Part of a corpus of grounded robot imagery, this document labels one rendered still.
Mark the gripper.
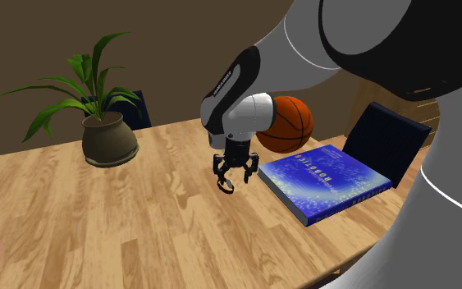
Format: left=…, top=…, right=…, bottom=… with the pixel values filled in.
left=213, top=137, right=261, bottom=196

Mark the orange basketball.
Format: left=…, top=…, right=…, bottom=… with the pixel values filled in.
left=255, top=94, right=315, bottom=154

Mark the blue book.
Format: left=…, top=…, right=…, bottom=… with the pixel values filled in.
left=256, top=144, right=394, bottom=228

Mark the dark blue chair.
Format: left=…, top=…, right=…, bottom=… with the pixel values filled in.
left=80, top=89, right=153, bottom=132
left=341, top=101, right=433, bottom=190

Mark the green plant in olive pot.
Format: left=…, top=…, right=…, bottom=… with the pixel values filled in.
left=0, top=31, right=144, bottom=169

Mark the wooden table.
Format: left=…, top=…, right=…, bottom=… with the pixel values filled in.
left=0, top=118, right=430, bottom=289

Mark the wooden cabinet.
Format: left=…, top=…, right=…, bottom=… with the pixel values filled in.
left=344, top=77, right=442, bottom=150

